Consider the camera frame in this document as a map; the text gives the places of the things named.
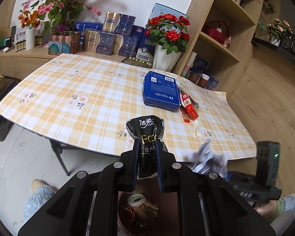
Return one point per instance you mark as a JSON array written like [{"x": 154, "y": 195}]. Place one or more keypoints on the red paper cup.
[{"x": 203, "y": 80}]

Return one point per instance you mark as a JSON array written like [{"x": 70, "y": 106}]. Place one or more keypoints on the dark red trash bin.
[{"x": 148, "y": 211}]

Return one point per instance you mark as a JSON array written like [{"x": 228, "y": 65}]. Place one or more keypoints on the black tissue packet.
[{"x": 148, "y": 130}]

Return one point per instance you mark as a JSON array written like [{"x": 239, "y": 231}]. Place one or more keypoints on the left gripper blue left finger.
[{"x": 136, "y": 149}]

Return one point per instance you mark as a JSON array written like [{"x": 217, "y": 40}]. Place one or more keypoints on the teal pattern planter box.
[{"x": 67, "y": 42}]

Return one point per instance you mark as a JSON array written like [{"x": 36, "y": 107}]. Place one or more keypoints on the clear plastic wrapper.
[{"x": 206, "y": 160}]

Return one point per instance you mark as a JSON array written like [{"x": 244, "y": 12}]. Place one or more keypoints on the stacked pastel cups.
[{"x": 189, "y": 64}]

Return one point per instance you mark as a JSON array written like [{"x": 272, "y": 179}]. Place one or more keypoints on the red rose bouquet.
[{"x": 169, "y": 32}]

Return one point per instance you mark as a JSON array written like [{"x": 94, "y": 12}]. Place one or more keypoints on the folding table black leg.
[{"x": 58, "y": 148}]

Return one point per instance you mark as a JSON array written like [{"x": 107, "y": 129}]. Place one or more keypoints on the blue cardboard box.
[{"x": 160, "y": 91}]

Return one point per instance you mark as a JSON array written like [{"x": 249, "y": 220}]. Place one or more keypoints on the yellow plaid floral tablecloth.
[{"x": 85, "y": 102}]

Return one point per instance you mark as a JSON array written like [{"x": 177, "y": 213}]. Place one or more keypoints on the pale rose bouquet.
[{"x": 277, "y": 30}]

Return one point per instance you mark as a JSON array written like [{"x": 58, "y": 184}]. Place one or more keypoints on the orange flowers in white vase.
[{"x": 29, "y": 29}]

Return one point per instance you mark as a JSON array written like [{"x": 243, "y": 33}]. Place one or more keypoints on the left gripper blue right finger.
[{"x": 159, "y": 152}]

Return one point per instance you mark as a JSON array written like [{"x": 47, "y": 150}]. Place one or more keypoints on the blue gold gift box lower-left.
[{"x": 99, "y": 42}]

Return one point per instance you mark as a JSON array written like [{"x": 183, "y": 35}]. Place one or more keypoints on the left fluffy blue slipper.
[{"x": 41, "y": 193}]

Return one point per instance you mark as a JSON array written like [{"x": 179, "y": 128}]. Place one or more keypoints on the red snack stick packet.
[{"x": 188, "y": 103}]

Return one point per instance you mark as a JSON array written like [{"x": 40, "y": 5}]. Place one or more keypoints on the blue gold gift box lower-right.
[{"x": 124, "y": 46}]

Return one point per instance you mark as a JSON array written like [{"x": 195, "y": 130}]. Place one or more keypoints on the red kettle on shelf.
[{"x": 217, "y": 30}]

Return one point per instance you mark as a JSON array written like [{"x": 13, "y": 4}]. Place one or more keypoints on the white faceted vase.
[{"x": 163, "y": 61}]

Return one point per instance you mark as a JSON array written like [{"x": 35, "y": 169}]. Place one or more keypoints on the paper cup in bin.
[{"x": 137, "y": 201}]

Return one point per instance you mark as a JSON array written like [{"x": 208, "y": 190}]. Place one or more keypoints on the wooden shelf unit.
[{"x": 228, "y": 62}]

